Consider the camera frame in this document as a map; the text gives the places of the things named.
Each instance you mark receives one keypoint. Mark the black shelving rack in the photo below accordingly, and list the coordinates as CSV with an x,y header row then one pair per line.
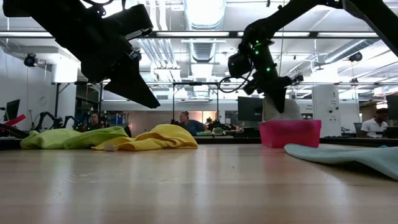
x,y
88,99

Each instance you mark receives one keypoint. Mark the small black monitor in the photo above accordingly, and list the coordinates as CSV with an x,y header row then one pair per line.
x,y
13,109

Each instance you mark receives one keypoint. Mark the black ceiling dome camera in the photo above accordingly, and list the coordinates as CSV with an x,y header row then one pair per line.
x,y
30,60
356,56
136,56

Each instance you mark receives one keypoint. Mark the black aluminium table frame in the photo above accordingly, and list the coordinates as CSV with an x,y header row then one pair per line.
x,y
227,140

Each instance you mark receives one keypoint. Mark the red object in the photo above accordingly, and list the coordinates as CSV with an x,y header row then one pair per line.
x,y
12,120

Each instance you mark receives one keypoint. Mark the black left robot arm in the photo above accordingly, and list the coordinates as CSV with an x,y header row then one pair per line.
x,y
37,7

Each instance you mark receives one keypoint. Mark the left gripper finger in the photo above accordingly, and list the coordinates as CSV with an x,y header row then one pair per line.
x,y
133,84

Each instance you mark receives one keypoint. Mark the pink plastic bin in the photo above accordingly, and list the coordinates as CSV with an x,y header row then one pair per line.
x,y
289,133

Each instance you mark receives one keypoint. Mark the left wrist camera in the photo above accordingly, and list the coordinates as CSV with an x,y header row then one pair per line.
x,y
130,20

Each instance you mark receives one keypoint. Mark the lime green microfiber towel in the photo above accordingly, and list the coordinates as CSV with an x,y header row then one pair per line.
x,y
62,138

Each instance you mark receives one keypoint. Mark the light blue microfiber towel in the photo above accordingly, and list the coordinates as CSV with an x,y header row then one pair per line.
x,y
357,155

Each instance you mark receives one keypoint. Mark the white column cabinet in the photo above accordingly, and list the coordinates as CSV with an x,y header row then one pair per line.
x,y
326,105

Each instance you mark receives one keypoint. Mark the silver ceiling air duct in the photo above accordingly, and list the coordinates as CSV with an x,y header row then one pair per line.
x,y
203,12

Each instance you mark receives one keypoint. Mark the golden yellow microfiber towel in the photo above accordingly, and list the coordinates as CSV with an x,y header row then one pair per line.
x,y
164,138

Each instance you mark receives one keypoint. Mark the black background robot arm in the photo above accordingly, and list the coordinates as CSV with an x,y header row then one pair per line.
x,y
49,116

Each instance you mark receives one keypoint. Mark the person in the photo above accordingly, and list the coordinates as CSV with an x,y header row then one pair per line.
x,y
373,126
94,123
192,126

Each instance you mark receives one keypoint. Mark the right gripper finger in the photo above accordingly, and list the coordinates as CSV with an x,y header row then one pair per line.
x,y
279,99

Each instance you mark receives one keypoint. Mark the grey microfiber towel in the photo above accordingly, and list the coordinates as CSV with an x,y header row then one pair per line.
x,y
292,110

